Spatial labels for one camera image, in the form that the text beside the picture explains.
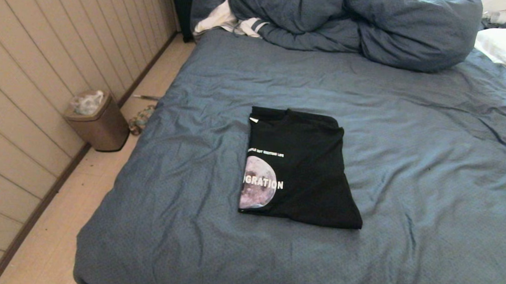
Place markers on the black bedside furniture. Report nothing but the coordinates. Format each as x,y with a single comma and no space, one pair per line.
182,8

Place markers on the clear plastic bin bag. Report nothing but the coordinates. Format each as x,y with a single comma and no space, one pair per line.
86,104

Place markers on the white striped garment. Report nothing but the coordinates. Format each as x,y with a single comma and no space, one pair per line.
214,18

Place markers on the patterned cloth item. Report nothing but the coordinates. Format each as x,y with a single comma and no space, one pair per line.
139,121

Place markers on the black printed T-shirt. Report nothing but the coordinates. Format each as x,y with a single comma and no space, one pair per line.
304,162

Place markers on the brown trash bin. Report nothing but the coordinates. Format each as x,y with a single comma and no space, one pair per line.
102,129

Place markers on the blue bunched duvet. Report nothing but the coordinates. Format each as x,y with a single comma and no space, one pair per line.
372,22

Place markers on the blue bed sheet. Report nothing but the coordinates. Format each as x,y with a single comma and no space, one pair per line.
407,167

